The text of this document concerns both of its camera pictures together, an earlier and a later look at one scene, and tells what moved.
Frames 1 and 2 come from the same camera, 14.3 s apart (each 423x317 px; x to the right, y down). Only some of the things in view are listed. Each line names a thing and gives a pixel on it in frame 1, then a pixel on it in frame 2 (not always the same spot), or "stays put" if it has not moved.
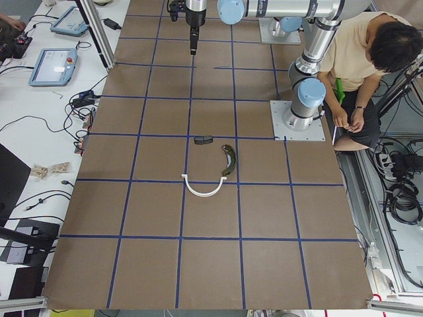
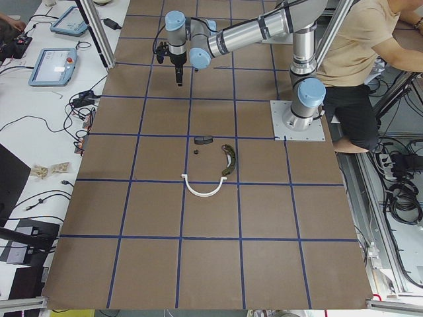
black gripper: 173,9 to 160,51
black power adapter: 112,24 stays put
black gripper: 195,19 to 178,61
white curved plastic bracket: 202,194 stays put
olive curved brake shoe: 231,158 stays put
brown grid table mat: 183,199 stays put
